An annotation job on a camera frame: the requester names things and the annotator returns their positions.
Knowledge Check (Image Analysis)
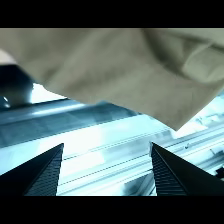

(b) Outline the brown shirt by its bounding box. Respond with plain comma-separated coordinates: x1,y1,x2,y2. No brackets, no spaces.
0,27,224,132

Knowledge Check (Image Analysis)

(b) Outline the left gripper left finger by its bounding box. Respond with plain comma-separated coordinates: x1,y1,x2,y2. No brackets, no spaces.
0,142,65,197

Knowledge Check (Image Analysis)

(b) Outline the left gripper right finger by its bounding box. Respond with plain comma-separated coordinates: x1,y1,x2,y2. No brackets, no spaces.
149,141,224,197

